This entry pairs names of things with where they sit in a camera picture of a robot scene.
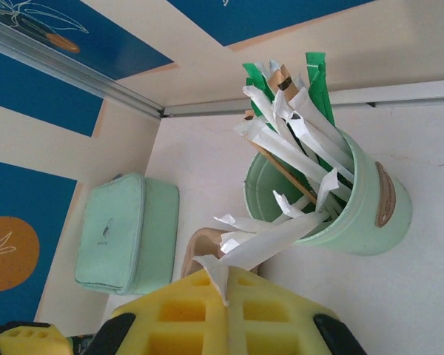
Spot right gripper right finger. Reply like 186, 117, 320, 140
227, 266, 368, 355

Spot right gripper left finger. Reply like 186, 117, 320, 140
102, 266, 229, 355

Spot white paper-wrapped straw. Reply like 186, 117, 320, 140
272, 189, 329, 223
316, 166, 343, 214
273, 87, 356, 175
193, 209, 330, 308

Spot brown pulp cup carrier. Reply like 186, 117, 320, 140
180, 226, 262, 279

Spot mint green zipper pouch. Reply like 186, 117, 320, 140
73, 172, 181, 297

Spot mint green holder cup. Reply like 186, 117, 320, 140
242, 127, 414, 257

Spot wooden stirrer stick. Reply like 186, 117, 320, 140
243, 136, 319, 205

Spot wrapped straws and utensils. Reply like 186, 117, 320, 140
232, 117, 356, 186

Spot green paper-wrapped straw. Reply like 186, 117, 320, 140
242, 61, 282, 132
305, 51, 337, 129

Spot brown paper stick packet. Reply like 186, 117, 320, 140
268, 66, 309, 112

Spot aluminium back rail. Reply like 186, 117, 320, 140
161, 85, 444, 118

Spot left aluminium frame post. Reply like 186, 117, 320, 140
0, 15, 167, 120

